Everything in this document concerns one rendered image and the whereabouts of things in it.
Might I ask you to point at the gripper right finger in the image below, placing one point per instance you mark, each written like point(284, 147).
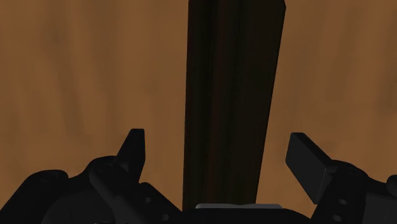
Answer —
point(344, 189)

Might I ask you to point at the dark robot stand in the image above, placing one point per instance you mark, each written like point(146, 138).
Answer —
point(231, 102)

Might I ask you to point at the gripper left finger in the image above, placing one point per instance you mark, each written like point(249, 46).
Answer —
point(105, 186)

